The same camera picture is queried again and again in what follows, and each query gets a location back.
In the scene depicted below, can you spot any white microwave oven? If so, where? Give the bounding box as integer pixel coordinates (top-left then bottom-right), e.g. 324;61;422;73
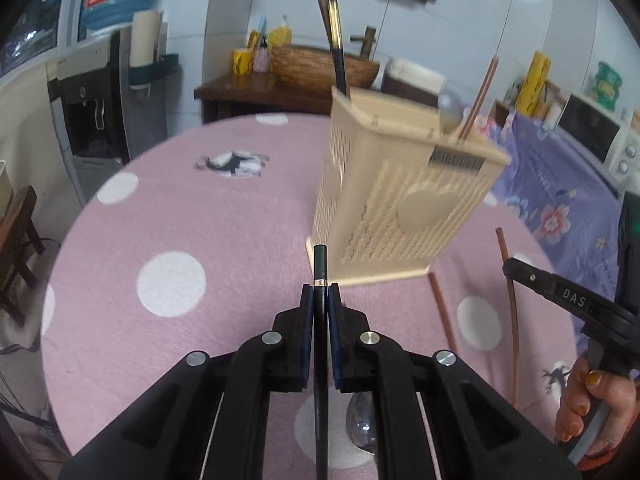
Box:
556;93;639;194

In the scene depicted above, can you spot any beige perforated utensil holder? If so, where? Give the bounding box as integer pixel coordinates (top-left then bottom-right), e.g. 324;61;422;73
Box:
306;88;511;286

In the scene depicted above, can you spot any black chopstick thin band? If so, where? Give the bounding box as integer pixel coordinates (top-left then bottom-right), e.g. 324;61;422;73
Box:
314;245;329;480

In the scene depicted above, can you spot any wooden handled dark spoon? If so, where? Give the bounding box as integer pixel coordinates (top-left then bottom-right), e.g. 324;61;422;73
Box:
345;392;378;456

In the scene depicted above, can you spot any pink polka dot tablecloth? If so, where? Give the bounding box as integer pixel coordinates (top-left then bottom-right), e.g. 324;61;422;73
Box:
42;115;575;479

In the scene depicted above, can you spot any yellow package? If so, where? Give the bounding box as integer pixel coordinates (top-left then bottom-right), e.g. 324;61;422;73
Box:
515;51;551;117

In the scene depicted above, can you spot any translucent plastic spoon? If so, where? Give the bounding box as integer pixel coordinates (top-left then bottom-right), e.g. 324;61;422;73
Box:
437;87;464;130

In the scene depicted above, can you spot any water dispenser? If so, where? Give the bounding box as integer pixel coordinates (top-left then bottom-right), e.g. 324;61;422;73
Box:
48;26;168;204

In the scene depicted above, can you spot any yellow soap bottle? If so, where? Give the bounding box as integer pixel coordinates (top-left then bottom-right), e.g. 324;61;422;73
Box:
267;15;293;51

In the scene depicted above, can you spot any woven wicker basket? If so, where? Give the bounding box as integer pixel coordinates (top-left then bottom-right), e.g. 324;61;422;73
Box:
271;44;380;94

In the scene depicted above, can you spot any yellow mug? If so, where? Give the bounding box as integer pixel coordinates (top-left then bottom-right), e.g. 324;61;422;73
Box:
232;49;254;75

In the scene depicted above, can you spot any purple floral cloth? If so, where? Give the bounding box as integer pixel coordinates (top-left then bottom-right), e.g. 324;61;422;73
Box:
470;109;632;340

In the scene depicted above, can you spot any wooden chair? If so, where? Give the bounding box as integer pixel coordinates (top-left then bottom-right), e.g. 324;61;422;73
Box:
1;185;46;327

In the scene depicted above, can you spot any black chopstick gold band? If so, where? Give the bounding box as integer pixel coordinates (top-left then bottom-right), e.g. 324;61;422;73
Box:
318;0;348;96

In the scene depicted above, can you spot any dark wooden side table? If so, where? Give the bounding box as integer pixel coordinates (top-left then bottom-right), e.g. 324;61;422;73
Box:
193;74;332;124

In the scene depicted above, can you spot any right hand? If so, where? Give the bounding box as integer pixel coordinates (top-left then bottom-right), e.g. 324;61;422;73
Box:
553;353;640;456

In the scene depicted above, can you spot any green package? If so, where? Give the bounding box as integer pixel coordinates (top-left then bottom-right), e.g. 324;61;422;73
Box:
592;62;623;112

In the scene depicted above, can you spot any brown rice cooker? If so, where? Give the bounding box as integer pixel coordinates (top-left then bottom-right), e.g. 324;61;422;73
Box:
381;58;447;107

